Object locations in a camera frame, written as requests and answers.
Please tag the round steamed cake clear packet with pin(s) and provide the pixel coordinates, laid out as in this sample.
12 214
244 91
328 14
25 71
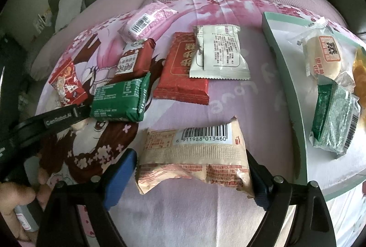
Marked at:
323 55

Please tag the beige bread packet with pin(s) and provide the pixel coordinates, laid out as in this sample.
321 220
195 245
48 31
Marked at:
194 161

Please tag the grey leather cushion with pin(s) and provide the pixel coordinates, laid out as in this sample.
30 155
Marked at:
351 12

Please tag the pink cartoon printed blanket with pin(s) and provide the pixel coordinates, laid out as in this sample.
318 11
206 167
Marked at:
228 98

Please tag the pink snack packet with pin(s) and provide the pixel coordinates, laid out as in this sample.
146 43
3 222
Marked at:
148 18

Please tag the flat red snack packet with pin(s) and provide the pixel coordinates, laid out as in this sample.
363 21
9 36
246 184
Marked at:
177 75

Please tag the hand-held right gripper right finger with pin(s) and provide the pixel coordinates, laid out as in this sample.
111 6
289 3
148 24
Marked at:
258 178

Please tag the silver green snack packet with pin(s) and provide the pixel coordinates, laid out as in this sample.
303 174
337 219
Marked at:
334 118

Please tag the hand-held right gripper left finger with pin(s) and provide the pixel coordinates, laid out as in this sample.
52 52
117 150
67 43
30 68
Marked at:
123 175

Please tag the brown red biscuit packet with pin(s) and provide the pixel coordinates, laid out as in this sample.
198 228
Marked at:
134 61

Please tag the yellow cake packet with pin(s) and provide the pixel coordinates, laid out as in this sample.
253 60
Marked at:
360 69

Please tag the white box with teal edge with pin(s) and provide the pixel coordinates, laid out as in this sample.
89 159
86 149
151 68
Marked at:
288 69

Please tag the dark green snack packet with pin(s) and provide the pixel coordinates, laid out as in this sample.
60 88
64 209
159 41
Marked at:
120 98

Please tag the person's left hand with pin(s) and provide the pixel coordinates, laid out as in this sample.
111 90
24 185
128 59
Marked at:
17 195

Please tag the red candy packet clear window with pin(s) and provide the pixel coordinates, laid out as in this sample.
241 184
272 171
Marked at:
68 81

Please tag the cream snack packet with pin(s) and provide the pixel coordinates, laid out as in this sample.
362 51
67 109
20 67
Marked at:
223 52

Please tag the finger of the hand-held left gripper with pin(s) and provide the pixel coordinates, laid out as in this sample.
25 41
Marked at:
82 114

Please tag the light grey board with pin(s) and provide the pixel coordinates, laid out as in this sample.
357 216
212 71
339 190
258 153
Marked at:
70 5

